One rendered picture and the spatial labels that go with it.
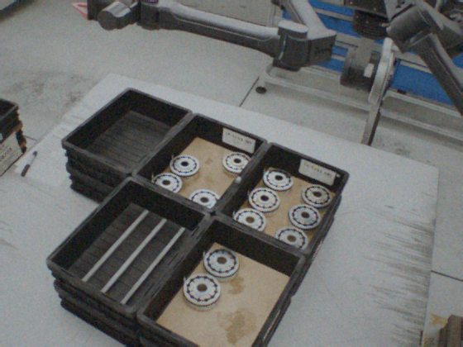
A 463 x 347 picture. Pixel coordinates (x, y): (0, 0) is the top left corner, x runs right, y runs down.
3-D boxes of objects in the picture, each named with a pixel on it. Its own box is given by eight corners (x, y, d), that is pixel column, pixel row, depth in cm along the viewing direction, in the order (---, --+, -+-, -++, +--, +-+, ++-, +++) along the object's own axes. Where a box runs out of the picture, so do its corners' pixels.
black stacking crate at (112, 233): (131, 202, 162) (129, 177, 154) (209, 240, 153) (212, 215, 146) (51, 286, 135) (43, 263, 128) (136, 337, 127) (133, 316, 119)
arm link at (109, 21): (161, 26, 127) (161, -3, 121) (138, 45, 119) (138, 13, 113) (122, 17, 130) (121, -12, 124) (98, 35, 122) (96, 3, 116)
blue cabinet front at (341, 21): (276, 54, 340) (288, -22, 302) (378, 82, 325) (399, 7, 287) (275, 55, 338) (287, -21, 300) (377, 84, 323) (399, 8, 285)
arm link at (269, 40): (303, 64, 120) (311, 26, 113) (297, 75, 116) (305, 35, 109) (147, 23, 129) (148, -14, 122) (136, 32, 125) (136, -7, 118)
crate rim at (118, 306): (129, 180, 156) (129, 174, 154) (212, 219, 147) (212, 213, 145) (44, 266, 129) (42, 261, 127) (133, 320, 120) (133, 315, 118)
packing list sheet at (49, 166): (58, 122, 206) (57, 121, 206) (102, 136, 202) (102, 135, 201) (10, 169, 183) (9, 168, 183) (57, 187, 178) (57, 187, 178)
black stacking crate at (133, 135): (130, 111, 198) (129, 87, 190) (193, 136, 189) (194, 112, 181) (64, 168, 171) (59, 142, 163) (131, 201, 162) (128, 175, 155)
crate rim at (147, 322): (212, 219, 147) (212, 213, 145) (306, 261, 138) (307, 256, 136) (134, 320, 120) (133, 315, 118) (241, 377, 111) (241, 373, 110)
